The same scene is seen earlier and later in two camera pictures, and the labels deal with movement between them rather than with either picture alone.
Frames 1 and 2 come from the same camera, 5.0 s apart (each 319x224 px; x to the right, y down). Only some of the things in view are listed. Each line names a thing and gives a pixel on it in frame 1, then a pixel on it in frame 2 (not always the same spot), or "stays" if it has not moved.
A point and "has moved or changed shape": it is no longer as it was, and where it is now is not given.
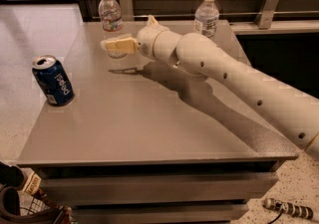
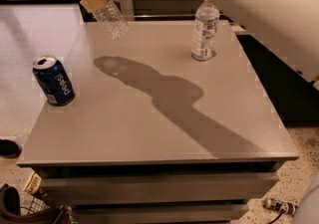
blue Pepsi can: x=53 y=81 stays
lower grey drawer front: x=224 y=213 stays
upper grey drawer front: x=82 y=189 stays
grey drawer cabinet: x=146 y=142 stays
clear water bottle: x=110 y=18 has moved or changed shape
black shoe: x=11 y=176 -> x=9 y=148
